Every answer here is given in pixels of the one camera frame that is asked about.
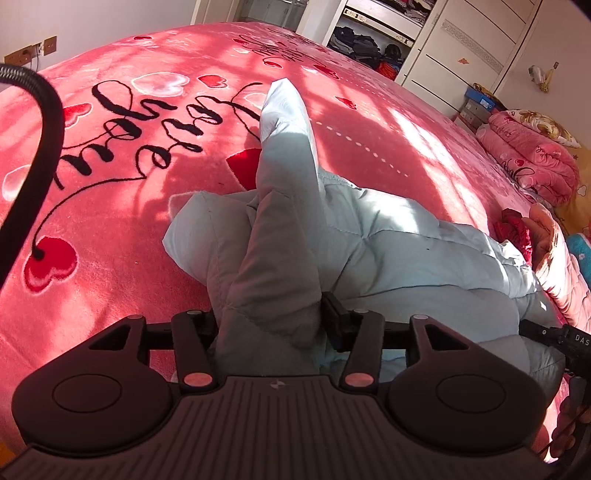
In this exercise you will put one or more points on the white wardrobe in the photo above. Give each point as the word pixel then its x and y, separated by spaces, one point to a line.
pixel 471 37

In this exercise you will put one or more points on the light blue down jacket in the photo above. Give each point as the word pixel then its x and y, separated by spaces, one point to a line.
pixel 286 230

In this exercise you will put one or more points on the pile of dark clothes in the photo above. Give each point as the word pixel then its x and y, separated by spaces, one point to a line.
pixel 360 44

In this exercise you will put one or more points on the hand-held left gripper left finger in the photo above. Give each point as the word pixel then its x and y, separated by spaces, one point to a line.
pixel 191 344

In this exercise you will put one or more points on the folded pink printed blanket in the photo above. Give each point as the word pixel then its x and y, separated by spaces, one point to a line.
pixel 531 157

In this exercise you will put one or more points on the blue shoe box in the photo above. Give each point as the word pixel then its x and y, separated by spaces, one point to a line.
pixel 480 95

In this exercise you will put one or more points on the pink quilted blanket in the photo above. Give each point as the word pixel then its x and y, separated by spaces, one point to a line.
pixel 561 272

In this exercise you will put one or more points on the yellow starred cloth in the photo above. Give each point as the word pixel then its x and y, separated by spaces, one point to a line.
pixel 577 203

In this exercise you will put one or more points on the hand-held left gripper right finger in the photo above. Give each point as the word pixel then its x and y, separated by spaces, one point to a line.
pixel 336 318

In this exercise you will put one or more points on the pile of folded clothes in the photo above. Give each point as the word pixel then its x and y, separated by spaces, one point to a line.
pixel 411 7

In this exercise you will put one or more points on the person's right hand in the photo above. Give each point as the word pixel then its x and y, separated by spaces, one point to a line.
pixel 565 431

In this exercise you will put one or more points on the wooden wall socket panel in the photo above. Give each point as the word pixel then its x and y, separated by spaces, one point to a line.
pixel 49 45
pixel 23 54

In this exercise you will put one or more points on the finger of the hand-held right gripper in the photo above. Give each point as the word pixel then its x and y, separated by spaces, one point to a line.
pixel 538 331

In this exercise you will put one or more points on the red down jacket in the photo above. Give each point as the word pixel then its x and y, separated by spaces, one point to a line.
pixel 515 230

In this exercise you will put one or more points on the floral pillow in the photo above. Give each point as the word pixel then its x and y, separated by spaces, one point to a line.
pixel 549 124

